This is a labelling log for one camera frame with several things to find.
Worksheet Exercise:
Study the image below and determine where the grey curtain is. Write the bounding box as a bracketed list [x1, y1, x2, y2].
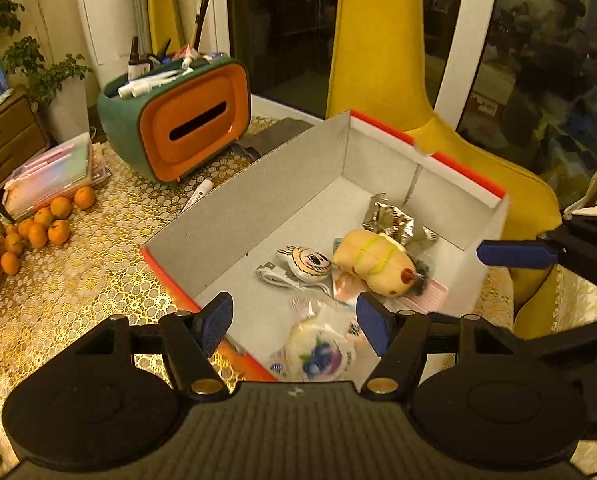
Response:
[128, 0, 152, 61]

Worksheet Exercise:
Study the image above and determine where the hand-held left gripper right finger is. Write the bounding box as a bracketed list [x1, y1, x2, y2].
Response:
[355, 291, 516, 403]

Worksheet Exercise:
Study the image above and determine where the pile of tangerines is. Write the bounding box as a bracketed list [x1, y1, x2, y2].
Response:
[1, 186, 96, 277]

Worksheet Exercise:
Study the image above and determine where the pink striped packet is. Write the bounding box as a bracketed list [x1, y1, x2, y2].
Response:
[398, 280, 450, 311]

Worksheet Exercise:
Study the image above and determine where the peach plush toy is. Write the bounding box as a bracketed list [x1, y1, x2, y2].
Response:
[332, 228, 419, 297]

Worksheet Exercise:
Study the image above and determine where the yellow curtain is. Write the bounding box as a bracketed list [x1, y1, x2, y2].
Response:
[146, 0, 185, 56]

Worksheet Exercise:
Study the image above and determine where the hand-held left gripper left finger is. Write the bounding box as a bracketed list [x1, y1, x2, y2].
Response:
[76, 291, 235, 403]

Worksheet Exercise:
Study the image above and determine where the wooden cabinet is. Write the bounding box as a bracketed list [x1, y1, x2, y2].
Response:
[0, 85, 49, 193]

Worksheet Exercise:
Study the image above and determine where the round white face pouch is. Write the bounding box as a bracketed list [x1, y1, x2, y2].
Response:
[277, 245, 334, 281]

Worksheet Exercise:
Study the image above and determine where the yellow chair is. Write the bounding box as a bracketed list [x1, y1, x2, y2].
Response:
[325, 0, 561, 341]

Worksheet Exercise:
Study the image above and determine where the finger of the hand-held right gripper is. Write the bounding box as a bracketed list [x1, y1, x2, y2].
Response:
[523, 300, 597, 386]
[477, 217, 597, 292]

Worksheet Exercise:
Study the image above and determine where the dark grey pad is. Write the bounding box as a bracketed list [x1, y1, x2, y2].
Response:
[231, 117, 324, 158]

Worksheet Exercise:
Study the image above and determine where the pastel plastic folder case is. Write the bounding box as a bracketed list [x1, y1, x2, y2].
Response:
[2, 132, 112, 221]

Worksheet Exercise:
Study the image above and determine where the white USB cable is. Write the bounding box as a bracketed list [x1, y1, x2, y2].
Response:
[256, 260, 334, 295]

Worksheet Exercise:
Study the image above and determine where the silver foil snack packet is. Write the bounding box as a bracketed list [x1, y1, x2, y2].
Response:
[362, 193, 439, 256]

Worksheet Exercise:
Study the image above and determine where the red cardboard box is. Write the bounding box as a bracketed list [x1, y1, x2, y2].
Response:
[141, 109, 511, 383]

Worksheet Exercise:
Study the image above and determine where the green and orange tissue box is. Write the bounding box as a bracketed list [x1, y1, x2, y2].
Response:
[97, 55, 252, 185]

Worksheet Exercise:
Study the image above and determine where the large green houseplant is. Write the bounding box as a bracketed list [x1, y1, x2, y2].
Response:
[0, 0, 94, 143]

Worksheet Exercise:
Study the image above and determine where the small white tube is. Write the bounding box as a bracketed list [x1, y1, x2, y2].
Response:
[178, 178, 214, 216]

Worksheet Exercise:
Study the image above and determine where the small dark clear packet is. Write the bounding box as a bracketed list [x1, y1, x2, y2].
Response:
[411, 255, 433, 297]

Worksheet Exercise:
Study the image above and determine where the gold lace covered desktop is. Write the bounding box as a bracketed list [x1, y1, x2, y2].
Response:
[0, 115, 597, 480]

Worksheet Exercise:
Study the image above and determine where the bread bun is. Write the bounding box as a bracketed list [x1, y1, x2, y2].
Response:
[270, 297, 366, 381]

